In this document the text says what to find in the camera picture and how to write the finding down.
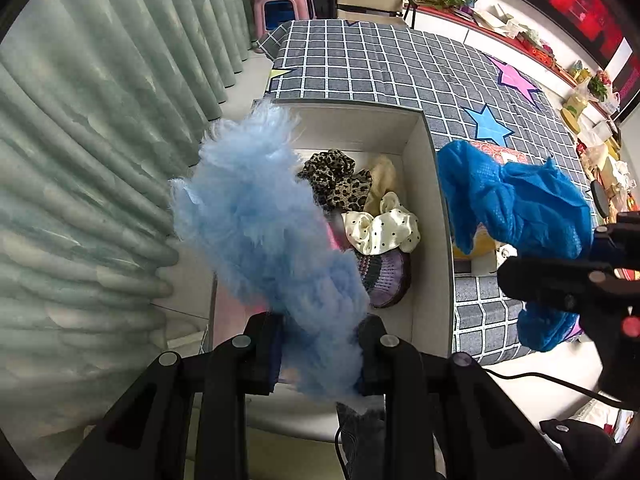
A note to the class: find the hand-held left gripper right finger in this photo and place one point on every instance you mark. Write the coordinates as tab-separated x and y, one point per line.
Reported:
367	355

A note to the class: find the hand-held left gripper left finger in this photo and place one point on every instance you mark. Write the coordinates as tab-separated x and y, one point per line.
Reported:
275	355

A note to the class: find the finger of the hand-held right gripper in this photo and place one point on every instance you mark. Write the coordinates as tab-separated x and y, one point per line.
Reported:
617	245
550	280

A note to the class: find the purple brown striped knit sock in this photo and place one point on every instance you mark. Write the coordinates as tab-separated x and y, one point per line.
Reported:
385	275

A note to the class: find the blue glove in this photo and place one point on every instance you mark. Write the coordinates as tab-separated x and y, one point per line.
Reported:
510	200

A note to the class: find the light blue fluffy cloth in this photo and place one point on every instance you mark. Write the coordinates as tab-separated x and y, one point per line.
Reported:
270	240

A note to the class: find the pink fluffy cloth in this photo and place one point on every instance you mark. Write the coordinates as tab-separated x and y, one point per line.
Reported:
334	235

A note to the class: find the cream polka dot scrunchie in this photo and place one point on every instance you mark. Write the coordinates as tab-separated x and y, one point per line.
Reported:
380	230

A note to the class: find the leopard print scrunchie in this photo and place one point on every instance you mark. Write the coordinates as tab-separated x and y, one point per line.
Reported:
340	185

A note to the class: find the beige sock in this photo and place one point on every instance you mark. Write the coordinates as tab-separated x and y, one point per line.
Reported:
382	177

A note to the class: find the white storage box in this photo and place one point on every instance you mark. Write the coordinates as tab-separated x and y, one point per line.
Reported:
360	125

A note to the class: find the black round disc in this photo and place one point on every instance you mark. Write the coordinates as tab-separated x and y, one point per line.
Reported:
599	200

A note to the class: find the person's leg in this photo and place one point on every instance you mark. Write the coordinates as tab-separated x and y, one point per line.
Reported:
365	440

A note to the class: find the red cardboard box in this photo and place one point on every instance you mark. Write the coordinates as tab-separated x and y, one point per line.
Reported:
492	152

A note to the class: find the jar with gold lid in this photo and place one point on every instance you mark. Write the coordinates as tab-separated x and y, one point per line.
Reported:
572	112

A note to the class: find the checkered star print tablecloth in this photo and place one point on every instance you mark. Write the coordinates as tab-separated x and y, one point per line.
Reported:
375	70

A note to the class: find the white sideboard with red trim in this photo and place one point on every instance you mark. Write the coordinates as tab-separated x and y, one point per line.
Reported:
450	22

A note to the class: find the green pleated curtain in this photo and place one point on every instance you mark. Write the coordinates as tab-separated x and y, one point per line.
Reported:
75	160

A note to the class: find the pink plastic stool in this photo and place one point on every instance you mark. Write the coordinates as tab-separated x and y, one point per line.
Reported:
305	5

